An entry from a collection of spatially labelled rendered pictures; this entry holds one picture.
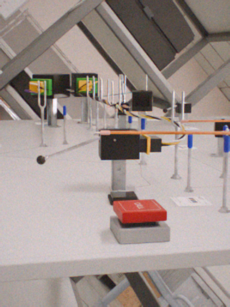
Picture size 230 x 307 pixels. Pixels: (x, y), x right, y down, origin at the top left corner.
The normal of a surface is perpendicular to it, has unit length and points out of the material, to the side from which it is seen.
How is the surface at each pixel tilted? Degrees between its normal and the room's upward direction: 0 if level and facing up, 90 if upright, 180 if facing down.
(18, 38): 90
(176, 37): 90
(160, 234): 90
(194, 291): 96
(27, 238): 50
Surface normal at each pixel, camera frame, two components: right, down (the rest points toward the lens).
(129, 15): 0.22, 0.19
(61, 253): 0.00, -0.98
